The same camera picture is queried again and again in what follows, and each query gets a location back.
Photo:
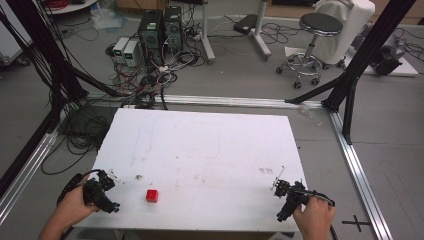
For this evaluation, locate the black frame brace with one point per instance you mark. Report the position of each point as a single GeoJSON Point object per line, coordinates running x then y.
{"type": "Point", "coordinates": [348, 110]}

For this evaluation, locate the black round swivel stool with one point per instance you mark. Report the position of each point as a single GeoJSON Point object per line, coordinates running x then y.
{"type": "Point", "coordinates": [315, 46]}

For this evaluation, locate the clear plastic bag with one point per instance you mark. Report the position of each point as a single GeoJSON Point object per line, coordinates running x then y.
{"type": "Point", "coordinates": [107, 18]}

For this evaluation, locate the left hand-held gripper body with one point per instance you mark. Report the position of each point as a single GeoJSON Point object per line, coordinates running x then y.
{"type": "Point", "coordinates": [97, 196]}

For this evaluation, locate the small red cube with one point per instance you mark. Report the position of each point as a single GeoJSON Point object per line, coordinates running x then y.
{"type": "Point", "coordinates": [152, 195]}

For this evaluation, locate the white round table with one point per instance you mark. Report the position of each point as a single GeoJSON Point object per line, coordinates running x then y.
{"type": "Point", "coordinates": [68, 6]}

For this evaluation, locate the person's left hand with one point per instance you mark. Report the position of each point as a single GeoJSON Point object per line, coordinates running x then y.
{"type": "Point", "coordinates": [74, 204]}

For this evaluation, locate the black low frame bar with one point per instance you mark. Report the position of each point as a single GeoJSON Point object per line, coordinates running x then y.
{"type": "Point", "coordinates": [23, 156]}

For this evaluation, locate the flat black box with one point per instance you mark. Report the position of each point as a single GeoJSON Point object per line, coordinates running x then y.
{"type": "Point", "coordinates": [245, 24]}

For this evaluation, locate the white cloth cover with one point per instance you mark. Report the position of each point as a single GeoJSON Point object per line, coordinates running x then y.
{"type": "Point", "coordinates": [346, 26]}

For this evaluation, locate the white floor board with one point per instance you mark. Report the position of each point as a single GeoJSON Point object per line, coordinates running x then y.
{"type": "Point", "coordinates": [398, 68]}

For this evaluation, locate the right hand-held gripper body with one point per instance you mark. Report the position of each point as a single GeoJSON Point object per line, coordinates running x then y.
{"type": "Point", "coordinates": [293, 198]}

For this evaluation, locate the black machine on board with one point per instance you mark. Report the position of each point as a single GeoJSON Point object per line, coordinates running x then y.
{"type": "Point", "coordinates": [388, 58]}

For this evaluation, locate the grey bench power supply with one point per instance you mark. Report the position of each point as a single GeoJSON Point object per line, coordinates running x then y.
{"type": "Point", "coordinates": [131, 51]}
{"type": "Point", "coordinates": [120, 47]}

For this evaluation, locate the person's right hand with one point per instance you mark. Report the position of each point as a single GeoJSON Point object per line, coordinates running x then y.
{"type": "Point", "coordinates": [315, 216]}

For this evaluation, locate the black computer tower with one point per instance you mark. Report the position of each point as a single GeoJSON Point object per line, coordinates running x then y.
{"type": "Point", "coordinates": [151, 33]}
{"type": "Point", "coordinates": [173, 28]}

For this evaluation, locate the white table leg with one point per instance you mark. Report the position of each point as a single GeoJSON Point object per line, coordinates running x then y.
{"type": "Point", "coordinates": [261, 31]}
{"type": "Point", "coordinates": [206, 33]}

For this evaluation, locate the aluminium floor rail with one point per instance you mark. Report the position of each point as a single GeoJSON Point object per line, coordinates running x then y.
{"type": "Point", "coordinates": [233, 101]}
{"type": "Point", "coordinates": [360, 173]}
{"type": "Point", "coordinates": [26, 173]}

